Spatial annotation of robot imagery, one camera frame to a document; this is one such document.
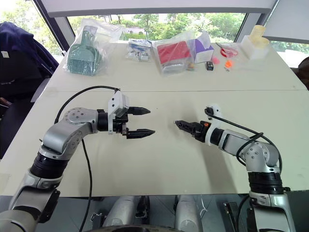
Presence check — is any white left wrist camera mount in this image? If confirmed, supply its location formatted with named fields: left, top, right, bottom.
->
left=107, top=91, right=131, bottom=135

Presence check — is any bag with red ring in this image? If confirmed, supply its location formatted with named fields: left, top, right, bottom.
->
left=215, top=42, right=242, bottom=59

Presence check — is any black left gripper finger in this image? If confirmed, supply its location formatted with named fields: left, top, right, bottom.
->
left=126, top=129, right=156, bottom=140
left=127, top=106, right=151, bottom=116

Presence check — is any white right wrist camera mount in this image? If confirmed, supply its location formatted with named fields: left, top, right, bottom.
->
left=204, top=104, right=222, bottom=145

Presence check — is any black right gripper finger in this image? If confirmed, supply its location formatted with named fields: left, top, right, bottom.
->
left=174, top=119, right=195, bottom=129
left=177, top=125, right=195, bottom=136

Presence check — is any small black bracket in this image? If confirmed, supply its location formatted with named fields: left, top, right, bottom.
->
left=223, top=201, right=239, bottom=215

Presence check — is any dark brown seat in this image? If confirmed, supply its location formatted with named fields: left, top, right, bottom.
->
left=298, top=56, right=309, bottom=91

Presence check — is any silver robot leg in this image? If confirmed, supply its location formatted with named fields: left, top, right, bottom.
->
left=174, top=194, right=202, bottom=232
left=102, top=195, right=151, bottom=228

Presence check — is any bag of blue white items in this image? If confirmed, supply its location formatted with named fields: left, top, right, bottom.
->
left=125, top=38, right=154, bottom=62

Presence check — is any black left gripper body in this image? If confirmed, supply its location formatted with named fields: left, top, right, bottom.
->
left=112, top=107, right=130, bottom=140

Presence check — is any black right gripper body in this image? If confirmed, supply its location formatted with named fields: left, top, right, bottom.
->
left=192, top=121, right=209, bottom=144

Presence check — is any pale yellow cup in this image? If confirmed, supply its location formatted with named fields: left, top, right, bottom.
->
left=251, top=25, right=270, bottom=48

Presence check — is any dark blue jacket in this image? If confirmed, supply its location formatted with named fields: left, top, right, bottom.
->
left=0, top=21, right=60, bottom=102

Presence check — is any white plastic box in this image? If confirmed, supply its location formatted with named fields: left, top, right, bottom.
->
left=241, top=34, right=271, bottom=60

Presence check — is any green dustpan set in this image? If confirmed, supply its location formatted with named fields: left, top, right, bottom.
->
left=67, top=26, right=102, bottom=76

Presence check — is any clear plastic dustpan bag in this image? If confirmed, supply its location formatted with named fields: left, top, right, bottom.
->
left=63, top=18, right=124, bottom=77

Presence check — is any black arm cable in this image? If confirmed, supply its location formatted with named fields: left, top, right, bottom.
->
left=204, top=108, right=283, bottom=170
left=54, top=86, right=121, bottom=232

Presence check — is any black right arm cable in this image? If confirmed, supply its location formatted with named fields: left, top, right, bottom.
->
left=204, top=108, right=283, bottom=170

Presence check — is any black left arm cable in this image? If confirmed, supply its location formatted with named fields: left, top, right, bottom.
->
left=54, top=86, right=121, bottom=232

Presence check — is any purple and white box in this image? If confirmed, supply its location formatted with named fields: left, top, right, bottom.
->
left=193, top=36, right=215, bottom=64

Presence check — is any clear bag with red pouch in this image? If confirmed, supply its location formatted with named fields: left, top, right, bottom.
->
left=153, top=30, right=197, bottom=77

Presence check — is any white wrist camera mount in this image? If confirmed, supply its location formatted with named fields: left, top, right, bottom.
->
left=204, top=104, right=222, bottom=145
left=107, top=91, right=131, bottom=135

